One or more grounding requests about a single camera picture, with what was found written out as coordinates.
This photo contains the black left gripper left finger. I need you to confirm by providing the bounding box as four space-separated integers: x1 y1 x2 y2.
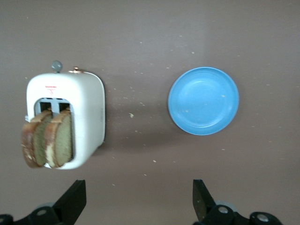
0 179 87 225

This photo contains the blue plate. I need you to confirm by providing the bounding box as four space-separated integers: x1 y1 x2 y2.
167 67 240 136

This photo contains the white toaster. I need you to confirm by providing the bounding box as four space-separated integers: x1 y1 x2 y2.
25 60 106 171

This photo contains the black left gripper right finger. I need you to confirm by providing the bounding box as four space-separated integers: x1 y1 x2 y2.
192 179 283 225

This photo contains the toasted bread slice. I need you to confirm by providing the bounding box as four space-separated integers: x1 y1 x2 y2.
44 107 74 168
21 109 53 169

